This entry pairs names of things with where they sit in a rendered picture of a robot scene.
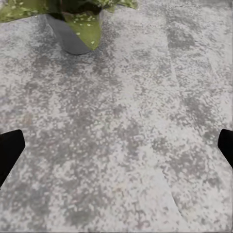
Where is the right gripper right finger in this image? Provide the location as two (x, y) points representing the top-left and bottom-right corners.
(217, 129), (233, 168)

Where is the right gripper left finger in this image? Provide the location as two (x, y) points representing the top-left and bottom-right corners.
(0, 130), (26, 187)

